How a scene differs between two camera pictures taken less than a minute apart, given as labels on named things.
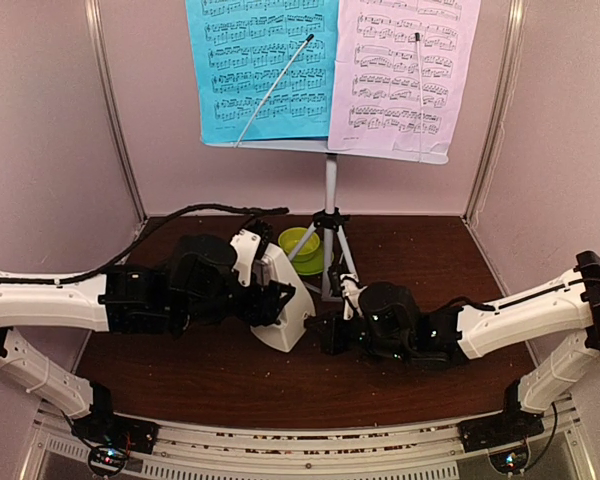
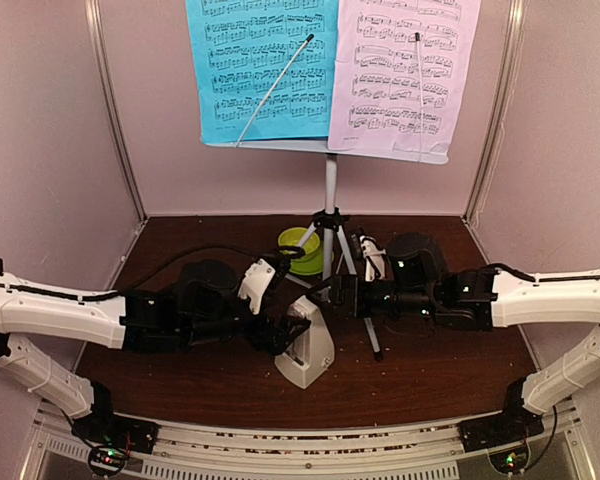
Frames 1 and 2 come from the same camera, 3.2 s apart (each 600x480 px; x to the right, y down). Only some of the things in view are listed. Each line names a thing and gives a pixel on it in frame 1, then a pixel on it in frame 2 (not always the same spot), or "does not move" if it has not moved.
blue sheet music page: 241,47 does not move
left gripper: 263,309 → 280,339
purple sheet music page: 373,91 does not move
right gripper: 331,340 → 341,284
